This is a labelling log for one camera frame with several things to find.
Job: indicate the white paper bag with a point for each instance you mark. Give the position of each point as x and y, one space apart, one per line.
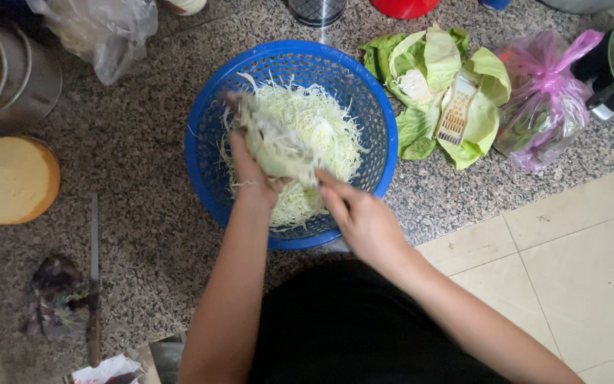
105 372

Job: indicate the round container of yellow flour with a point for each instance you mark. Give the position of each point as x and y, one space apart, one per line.
8 178

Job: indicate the person's black clothing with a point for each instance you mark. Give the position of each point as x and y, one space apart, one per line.
349 325

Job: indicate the black mesh cup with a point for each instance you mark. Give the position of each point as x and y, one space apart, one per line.
316 10

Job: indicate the pale green cabbage piece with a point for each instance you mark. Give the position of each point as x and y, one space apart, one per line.
277 152

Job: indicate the person's right fingers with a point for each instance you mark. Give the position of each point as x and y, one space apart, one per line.
333 194

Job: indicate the steel container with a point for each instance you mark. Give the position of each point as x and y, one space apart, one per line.
30 74

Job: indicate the white plastic slicer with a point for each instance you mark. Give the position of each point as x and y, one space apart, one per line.
457 109

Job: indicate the pink plastic bag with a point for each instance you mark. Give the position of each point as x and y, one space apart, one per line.
544 101

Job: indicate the person's left hand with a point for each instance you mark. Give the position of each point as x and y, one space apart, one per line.
253 184

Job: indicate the blue container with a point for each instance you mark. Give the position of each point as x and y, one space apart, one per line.
495 4

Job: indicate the person's left fingers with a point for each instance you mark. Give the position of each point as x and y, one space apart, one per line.
239 149

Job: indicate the heap of shredded cabbage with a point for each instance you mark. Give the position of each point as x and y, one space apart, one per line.
328 122

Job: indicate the purple crumpled scraps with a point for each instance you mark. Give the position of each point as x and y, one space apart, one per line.
56 298

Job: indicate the blue plastic colander basket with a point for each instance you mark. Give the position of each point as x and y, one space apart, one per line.
363 96

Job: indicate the white cup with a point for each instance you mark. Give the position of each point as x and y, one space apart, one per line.
185 5

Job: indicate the clear plastic bag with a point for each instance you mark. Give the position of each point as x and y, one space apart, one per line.
104 32

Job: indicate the red bowl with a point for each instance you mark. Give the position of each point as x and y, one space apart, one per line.
404 7

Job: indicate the heap of green cabbage leaves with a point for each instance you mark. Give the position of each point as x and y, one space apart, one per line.
435 58

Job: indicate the person's right hand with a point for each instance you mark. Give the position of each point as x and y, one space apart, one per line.
368 226

